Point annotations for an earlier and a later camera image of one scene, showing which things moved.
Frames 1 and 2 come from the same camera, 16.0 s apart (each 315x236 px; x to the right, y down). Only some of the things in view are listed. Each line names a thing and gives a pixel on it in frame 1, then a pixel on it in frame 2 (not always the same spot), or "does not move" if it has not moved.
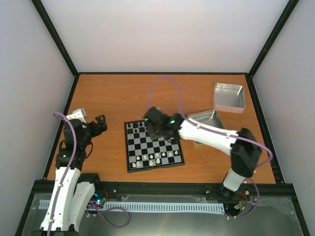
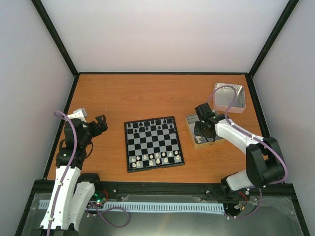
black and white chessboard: (143, 153) does not move
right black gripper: (153, 135) to (197, 130)
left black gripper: (103, 125) does not move
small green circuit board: (101, 196) does not move
